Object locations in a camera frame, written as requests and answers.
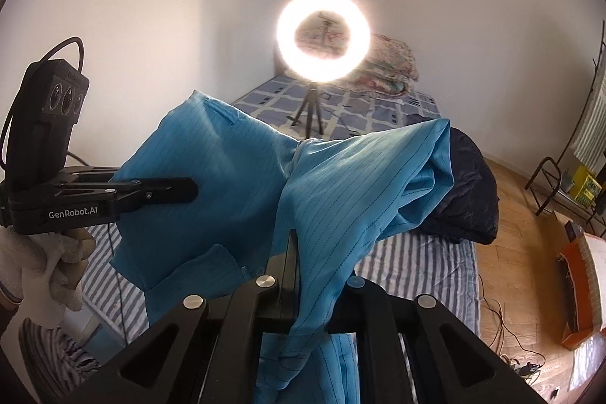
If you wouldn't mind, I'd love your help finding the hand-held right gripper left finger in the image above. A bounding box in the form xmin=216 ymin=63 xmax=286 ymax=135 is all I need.
xmin=59 ymin=230 xmax=301 ymax=404

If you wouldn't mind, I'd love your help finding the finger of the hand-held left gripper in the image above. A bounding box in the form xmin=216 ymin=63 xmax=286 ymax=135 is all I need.
xmin=111 ymin=177 xmax=200 ymax=215

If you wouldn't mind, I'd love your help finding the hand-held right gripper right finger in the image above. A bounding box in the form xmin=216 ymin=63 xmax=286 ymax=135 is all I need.
xmin=326 ymin=275 xmax=545 ymax=404

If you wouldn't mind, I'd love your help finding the light blue pinstriped coat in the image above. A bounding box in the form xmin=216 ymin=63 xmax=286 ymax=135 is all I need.
xmin=110 ymin=89 xmax=454 ymax=404

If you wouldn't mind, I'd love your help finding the person's left hand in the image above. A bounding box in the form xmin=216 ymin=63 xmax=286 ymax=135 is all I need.
xmin=0 ymin=221 xmax=98 ymax=331

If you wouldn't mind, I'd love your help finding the blue white striped quilt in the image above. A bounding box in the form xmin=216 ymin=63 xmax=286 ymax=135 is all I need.
xmin=83 ymin=221 xmax=479 ymax=348

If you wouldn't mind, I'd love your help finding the blue checked bed sheet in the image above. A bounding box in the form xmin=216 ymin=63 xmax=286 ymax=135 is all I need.
xmin=232 ymin=75 xmax=443 ymax=144

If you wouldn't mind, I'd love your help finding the power strip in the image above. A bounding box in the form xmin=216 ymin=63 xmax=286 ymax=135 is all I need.
xmin=499 ymin=354 xmax=545 ymax=381

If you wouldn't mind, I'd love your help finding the dark navy puffer jacket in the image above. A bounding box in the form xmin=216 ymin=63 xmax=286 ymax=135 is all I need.
xmin=417 ymin=127 xmax=500 ymax=246

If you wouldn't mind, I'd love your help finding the orange cardboard box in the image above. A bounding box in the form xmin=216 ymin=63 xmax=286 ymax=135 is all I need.
xmin=556 ymin=234 xmax=606 ymax=350

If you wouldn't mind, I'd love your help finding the folded floral quilt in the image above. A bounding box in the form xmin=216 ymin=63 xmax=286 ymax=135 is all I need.
xmin=294 ymin=13 xmax=421 ymax=98

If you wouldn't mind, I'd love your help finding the dark small box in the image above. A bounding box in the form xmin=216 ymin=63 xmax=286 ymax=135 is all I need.
xmin=565 ymin=221 xmax=588 ymax=244

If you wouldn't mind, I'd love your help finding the black metal rack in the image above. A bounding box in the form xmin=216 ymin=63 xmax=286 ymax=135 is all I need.
xmin=525 ymin=20 xmax=606 ymax=239

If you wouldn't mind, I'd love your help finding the yellow box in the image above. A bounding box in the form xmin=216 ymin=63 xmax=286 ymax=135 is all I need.
xmin=568 ymin=165 xmax=602 ymax=208

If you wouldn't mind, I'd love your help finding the striped towel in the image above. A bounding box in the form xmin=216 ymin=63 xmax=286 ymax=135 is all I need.
xmin=570 ymin=51 xmax=606 ymax=170

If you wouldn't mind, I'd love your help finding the thin floor cable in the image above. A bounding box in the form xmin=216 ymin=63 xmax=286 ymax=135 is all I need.
xmin=476 ymin=274 xmax=545 ymax=367

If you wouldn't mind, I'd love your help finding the ring light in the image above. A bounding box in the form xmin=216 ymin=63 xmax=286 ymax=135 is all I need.
xmin=276 ymin=0 xmax=372 ymax=84

